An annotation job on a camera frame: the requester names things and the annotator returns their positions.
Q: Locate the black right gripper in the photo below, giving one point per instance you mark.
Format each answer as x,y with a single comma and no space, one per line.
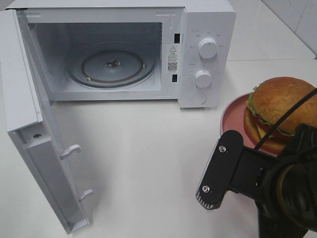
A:
284,188

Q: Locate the pink round plate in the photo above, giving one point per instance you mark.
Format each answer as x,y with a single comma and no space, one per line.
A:
237,116

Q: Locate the burger with lettuce and cheese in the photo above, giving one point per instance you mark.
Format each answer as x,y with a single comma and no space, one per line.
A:
269,102

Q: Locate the round white door button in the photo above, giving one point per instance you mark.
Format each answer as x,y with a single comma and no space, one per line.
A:
199,98

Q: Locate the lower white timer knob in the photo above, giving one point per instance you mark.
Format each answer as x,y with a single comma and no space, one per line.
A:
203,78

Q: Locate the upper white power knob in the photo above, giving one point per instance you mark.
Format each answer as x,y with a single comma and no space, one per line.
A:
207,47

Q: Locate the white microwave oven body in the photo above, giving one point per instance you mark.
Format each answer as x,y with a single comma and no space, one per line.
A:
177,25

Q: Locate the glass microwave turntable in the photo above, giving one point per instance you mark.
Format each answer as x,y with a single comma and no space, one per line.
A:
113,64

